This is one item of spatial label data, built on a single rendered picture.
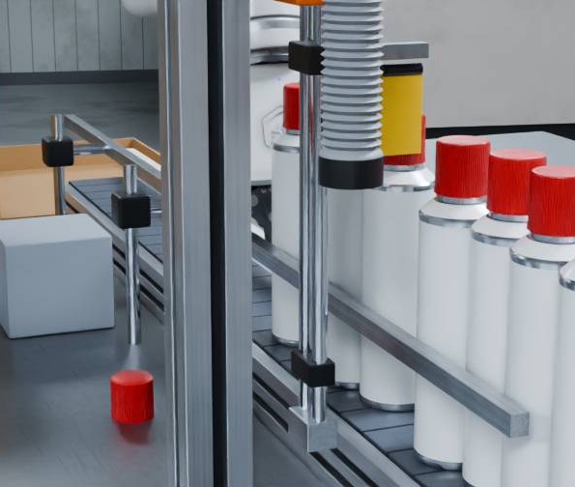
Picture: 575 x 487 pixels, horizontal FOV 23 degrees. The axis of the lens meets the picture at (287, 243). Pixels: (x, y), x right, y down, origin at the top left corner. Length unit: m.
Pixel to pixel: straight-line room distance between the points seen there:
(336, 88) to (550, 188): 0.13
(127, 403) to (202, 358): 0.23
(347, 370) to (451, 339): 0.17
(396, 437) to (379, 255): 0.12
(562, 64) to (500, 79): 0.32
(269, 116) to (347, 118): 0.39
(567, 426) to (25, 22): 8.45
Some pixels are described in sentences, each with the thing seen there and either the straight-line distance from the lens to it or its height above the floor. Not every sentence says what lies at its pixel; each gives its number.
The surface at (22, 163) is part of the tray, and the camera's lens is 2.07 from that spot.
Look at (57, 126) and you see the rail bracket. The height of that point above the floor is 0.98.
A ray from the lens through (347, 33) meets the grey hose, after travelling 0.75.
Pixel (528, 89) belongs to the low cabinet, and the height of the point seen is 0.28.
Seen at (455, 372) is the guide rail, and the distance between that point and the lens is 0.82.
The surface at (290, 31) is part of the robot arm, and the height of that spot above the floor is 1.12.
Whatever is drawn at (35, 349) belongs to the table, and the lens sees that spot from 1.29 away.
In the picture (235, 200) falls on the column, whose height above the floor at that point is 1.05.
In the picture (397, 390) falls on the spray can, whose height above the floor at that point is 0.90.
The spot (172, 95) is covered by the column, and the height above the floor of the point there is 1.11.
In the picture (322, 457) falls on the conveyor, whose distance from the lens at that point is 1.00.
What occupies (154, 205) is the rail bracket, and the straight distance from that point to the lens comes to 1.26.
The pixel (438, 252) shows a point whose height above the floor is 1.02.
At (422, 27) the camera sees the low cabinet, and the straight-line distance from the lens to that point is 6.69.
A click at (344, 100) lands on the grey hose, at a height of 1.12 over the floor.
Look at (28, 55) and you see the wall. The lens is 9.13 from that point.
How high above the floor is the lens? 1.23
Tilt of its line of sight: 14 degrees down
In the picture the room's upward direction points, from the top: straight up
